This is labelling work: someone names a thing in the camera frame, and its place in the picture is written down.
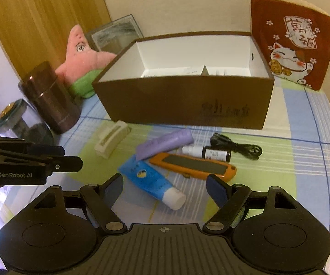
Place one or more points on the blue white tube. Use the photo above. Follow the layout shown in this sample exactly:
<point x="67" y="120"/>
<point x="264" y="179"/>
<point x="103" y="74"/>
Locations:
<point x="152" y="182"/>

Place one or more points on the dark spray bottle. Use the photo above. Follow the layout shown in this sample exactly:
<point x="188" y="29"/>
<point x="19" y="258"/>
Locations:
<point x="207" y="153"/>

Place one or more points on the brown metal canister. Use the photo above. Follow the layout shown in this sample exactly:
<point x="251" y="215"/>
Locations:
<point x="50" y="98"/>

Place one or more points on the wooden headboard panel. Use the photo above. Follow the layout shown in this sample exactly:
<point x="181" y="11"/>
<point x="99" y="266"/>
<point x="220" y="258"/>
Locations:
<point x="33" y="31"/>

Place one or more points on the orange black utility knife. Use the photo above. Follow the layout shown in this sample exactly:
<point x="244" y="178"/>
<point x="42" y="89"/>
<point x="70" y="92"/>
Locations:
<point x="191" y="167"/>

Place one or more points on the red lucky cat cushion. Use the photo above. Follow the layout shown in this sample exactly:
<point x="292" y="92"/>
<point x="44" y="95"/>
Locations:
<point x="294" y="37"/>

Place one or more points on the framed picture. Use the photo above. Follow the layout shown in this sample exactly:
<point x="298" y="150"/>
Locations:
<point x="114" y="36"/>

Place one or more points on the cream plastic holder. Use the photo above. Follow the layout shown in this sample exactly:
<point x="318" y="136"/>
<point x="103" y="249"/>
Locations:
<point x="110" y="137"/>

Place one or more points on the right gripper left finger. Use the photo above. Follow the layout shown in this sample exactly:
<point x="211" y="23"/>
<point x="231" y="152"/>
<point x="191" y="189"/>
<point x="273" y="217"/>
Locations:
<point x="99" y="200"/>

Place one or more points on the pink starfish plush toy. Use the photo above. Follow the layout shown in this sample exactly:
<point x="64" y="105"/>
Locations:
<point x="82" y="64"/>

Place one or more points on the glass jar with lid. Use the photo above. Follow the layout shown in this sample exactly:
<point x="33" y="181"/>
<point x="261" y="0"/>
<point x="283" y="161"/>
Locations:
<point x="20" y="120"/>

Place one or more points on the purple tube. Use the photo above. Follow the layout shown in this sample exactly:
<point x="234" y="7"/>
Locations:
<point x="164" y="143"/>

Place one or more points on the checkered bed sheet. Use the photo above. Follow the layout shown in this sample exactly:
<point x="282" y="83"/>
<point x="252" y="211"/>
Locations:
<point x="295" y="141"/>

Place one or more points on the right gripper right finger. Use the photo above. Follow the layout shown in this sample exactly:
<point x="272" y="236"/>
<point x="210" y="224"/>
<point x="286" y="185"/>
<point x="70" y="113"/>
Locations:
<point x="231" y="202"/>

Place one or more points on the brown cardboard box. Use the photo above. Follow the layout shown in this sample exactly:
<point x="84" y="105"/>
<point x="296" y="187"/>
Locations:
<point x="213" y="78"/>

